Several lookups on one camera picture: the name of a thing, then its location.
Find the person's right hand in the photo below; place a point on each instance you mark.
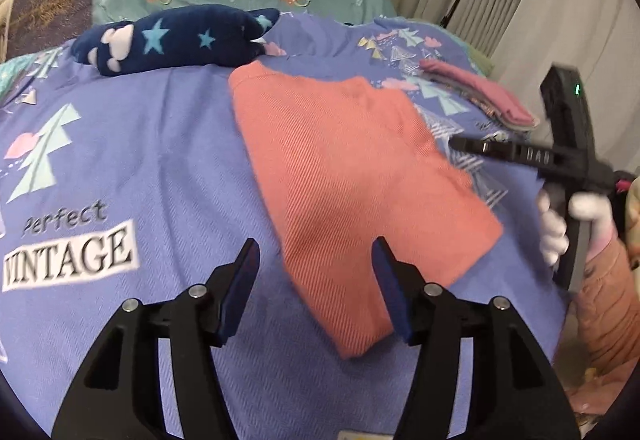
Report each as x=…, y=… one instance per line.
x=552, y=230

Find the coral knit sweater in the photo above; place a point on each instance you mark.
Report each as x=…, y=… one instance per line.
x=350, y=170

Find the beige curtain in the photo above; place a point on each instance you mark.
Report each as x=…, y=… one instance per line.
x=550, y=5

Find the navy star print fleece blanket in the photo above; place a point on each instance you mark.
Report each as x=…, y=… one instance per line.
x=185, y=37

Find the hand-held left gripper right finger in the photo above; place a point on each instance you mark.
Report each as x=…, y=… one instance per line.
x=392, y=280

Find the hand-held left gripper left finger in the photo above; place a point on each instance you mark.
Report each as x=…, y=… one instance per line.
x=240, y=280

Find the folded pink garment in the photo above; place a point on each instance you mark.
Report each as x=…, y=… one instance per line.
x=480, y=87

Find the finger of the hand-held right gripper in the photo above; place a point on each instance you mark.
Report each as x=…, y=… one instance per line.
x=500, y=151

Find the dark patterned pillow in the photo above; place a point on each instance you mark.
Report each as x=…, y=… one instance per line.
x=55, y=0

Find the purple printed bed sheet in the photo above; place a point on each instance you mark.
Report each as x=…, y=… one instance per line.
x=150, y=160

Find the person's right forearm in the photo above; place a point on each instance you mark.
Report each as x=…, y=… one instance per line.
x=607, y=300

